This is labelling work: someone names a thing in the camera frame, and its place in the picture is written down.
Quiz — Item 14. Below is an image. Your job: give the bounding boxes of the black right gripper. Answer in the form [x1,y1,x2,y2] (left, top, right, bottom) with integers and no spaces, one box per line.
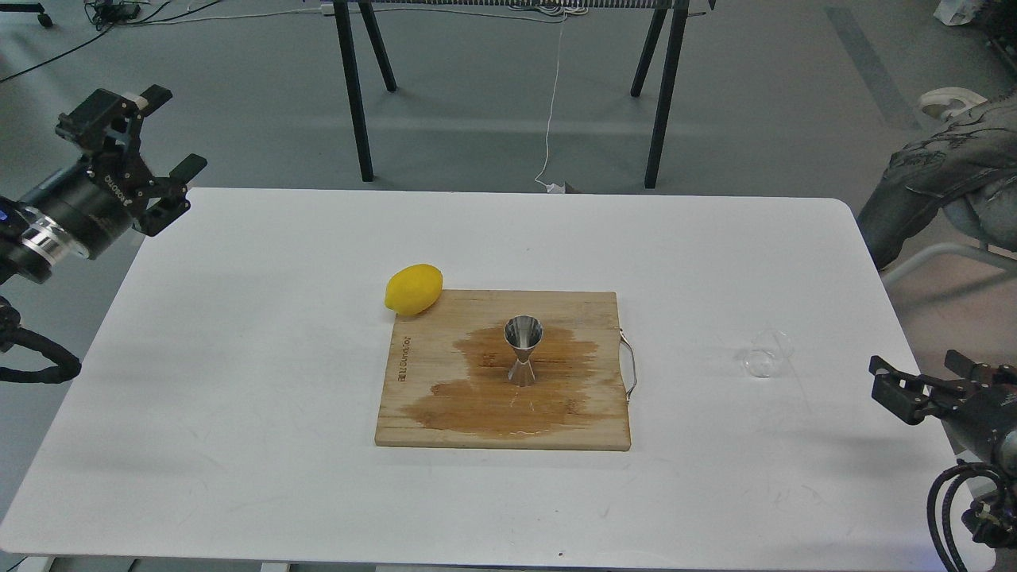
[868,349,1016,477]

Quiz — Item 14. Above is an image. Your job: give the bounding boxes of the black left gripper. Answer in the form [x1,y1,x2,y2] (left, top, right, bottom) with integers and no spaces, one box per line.
[21,85,207,261]

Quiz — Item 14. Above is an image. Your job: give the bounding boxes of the small clear glass cup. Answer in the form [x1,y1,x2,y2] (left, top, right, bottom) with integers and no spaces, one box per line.
[742,328,795,379]

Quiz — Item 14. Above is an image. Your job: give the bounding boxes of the steel double jigger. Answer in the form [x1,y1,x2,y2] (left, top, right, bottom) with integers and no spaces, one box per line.
[504,314,544,387]

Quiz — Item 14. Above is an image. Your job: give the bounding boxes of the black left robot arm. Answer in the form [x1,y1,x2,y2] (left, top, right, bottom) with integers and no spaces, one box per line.
[2,85,207,284]

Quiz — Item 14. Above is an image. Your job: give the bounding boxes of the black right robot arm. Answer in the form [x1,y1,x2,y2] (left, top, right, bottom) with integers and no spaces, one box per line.
[868,349,1016,571]

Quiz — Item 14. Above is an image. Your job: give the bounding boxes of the yellow lemon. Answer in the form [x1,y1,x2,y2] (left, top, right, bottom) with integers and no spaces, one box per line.
[384,264,443,316]

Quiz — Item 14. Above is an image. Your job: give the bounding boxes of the wooden cutting board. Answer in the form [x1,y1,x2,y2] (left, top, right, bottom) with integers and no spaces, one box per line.
[374,290,632,451]

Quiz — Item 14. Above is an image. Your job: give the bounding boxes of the black-legged background table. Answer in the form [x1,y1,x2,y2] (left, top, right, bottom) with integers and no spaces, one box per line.
[328,1,717,191]

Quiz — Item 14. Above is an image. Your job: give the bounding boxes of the black floor cables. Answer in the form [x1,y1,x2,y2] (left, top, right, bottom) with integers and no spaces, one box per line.
[0,0,231,84]

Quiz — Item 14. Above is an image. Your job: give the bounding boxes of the white hanging cable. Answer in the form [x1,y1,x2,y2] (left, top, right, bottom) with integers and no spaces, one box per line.
[534,8,589,194]

